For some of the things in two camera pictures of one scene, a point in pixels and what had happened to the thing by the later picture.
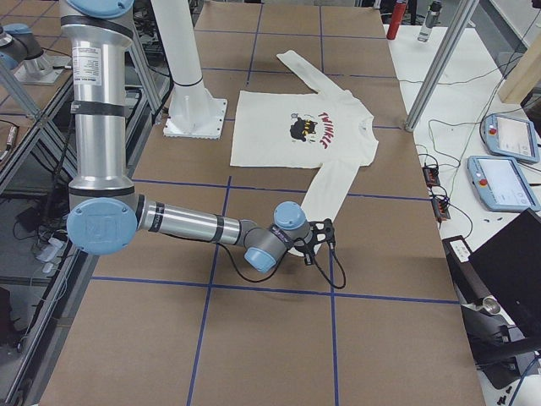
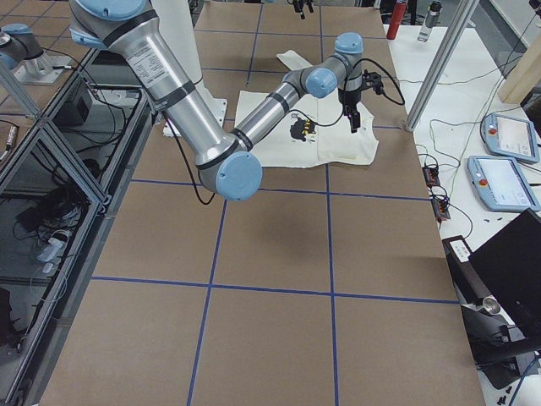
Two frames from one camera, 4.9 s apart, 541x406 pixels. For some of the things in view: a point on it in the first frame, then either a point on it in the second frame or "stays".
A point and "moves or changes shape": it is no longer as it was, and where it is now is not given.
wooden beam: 524,77 stays
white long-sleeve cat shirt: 329,129 moves or changes shape
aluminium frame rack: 42,272 stays
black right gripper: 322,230 -> 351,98
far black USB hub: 432,176 stays
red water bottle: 397,16 stays
